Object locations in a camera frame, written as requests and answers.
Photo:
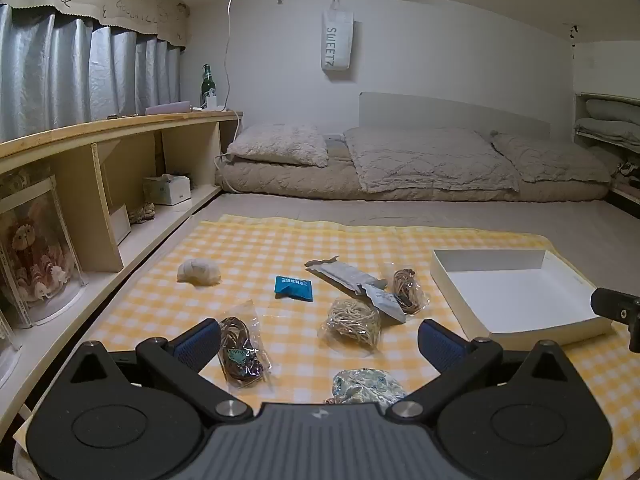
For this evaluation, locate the patterned crumpled cloth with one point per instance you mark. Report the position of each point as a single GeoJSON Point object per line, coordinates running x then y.
{"type": "Point", "coordinates": [142, 214]}

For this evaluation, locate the fuzzy beige pillow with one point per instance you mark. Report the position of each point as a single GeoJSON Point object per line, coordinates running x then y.
{"type": "Point", "coordinates": [280, 142]}

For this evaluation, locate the flat purple box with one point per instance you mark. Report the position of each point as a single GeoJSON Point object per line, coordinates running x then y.
{"type": "Point", "coordinates": [170, 108]}

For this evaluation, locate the white cloth bundle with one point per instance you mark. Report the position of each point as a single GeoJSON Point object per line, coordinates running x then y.
{"type": "Point", "coordinates": [198, 272]}

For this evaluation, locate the white charger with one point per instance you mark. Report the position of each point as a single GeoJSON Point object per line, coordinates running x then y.
{"type": "Point", "coordinates": [215, 102]}

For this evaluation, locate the grey packet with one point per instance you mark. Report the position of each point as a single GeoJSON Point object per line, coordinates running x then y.
{"type": "Point", "coordinates": [342, 275]}

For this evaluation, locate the beige quilted blanket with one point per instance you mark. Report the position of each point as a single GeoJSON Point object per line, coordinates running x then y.
{"type": "Point", "coordinates": [425, 157]}

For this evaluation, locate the dark patterned cloth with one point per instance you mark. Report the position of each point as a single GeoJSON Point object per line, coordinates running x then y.
{"type": "Point", "coordinates": [629, 172]}

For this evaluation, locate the white tote bag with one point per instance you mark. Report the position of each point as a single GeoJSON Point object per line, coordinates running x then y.
{"type": "Point", "coordinates": [337, 40]}

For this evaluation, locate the blue packet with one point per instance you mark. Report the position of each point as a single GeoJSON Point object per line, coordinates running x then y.
{"type": "Point", "coordinates": [294, 287]}

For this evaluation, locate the folded grey blanket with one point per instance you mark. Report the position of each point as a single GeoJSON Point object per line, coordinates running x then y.
{"type": "Point", "coordinates": [607, 131]}

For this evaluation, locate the white tissue box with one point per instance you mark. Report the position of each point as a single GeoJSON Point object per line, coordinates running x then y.
{"type": "Point", "coordinates": [170, 191]}

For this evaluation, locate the white cardboard box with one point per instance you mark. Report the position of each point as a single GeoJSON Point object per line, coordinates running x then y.
{"type": "Point", "coordinates": [515, 295]}

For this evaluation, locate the bagged teal patterned fabric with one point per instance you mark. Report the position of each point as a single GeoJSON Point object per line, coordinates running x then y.
{"type": "Point", "coordinates": [362, 385]}

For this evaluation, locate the white flat box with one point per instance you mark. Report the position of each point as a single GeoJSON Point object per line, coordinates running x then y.
{"type": "Point", "coordinates": [120, 225]}

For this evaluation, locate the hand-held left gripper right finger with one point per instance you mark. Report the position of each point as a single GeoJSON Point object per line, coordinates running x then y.
{"type": "Point", "coordinates": [440, 342]}

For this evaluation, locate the beige futon mattress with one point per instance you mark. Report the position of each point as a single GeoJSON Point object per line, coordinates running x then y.
{"type": "Point", "coordinates": [290, 180]}

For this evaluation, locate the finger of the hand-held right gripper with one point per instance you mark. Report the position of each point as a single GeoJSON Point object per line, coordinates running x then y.
{"type": "Point", "coordinates": [617, 307]}

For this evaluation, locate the green glass bottle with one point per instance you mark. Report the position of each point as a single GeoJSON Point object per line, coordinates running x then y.
{"type": "Point", "coordinates": [206, 87]}

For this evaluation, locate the black wall fixture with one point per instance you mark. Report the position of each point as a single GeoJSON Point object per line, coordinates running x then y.
{"type": "Point", "coordinates": [574, 31]}

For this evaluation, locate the folded grey pillow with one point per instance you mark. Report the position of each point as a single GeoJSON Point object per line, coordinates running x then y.
{"type": "Point", "coordinates": [615, 110]}

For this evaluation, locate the yellow checked mat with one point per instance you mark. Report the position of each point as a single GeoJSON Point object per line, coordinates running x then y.
{"type": "Point", "coordinates": [250, 245]}

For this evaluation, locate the brown-haired doll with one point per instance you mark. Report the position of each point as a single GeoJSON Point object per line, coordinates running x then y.
{"type": "Point", "coordinates": [35, 260]}

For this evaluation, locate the wooden shelf unit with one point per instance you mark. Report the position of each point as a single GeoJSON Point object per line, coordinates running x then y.
{"type": "Point", "coordinates": [100, 127]}

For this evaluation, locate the grey curtain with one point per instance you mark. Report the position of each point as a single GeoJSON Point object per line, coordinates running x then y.
{"type": "Point", "coordinates": [60, 70]}

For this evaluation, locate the white bedding shelf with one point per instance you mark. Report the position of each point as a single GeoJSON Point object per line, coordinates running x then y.
{"type": "Point", "coordinates": [579, 110]}

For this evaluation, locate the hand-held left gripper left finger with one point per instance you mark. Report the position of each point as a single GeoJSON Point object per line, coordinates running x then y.
{"type": "Point", "coordinates": [200, 342]}

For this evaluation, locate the plush toy in case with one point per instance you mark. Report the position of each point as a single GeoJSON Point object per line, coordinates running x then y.
{"type": "Point", "coordinates": [70, 240]}

